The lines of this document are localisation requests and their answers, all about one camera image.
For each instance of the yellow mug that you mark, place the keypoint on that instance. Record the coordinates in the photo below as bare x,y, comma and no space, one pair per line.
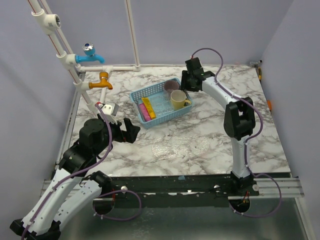
179,100

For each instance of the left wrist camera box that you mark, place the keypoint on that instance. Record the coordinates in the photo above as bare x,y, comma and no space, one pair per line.
110,108

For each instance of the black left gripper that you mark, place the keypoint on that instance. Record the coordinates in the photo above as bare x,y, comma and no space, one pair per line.
130,135

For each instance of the light blue perforated basket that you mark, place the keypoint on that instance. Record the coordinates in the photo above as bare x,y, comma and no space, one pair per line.
154,89

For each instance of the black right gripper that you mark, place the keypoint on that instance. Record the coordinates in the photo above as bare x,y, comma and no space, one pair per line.
184,85

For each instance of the blue tap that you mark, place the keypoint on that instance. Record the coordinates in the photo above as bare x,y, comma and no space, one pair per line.
89,54

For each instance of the white pvc pipe frame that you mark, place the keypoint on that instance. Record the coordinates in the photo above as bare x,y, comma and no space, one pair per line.
51,25

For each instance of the clear glass organizer insert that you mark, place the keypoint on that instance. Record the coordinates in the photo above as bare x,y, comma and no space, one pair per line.
161,104

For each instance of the clear textured glass tray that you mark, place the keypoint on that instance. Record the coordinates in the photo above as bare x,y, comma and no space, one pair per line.
180,146

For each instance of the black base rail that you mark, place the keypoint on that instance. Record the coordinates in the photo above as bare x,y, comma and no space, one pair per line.
171,191

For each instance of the purple mug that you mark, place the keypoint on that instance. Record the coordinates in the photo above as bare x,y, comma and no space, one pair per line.
171,85

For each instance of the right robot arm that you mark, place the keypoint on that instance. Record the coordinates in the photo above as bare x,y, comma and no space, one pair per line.
239,118

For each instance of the yellow clamp tool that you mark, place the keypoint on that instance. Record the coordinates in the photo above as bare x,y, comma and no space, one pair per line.
257,66

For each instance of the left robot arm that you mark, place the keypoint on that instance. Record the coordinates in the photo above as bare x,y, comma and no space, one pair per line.
71,187

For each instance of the orange clip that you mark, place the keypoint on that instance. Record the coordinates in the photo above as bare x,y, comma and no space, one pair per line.
269,105

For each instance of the orange tap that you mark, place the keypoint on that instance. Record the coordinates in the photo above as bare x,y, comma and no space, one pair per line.
103,81

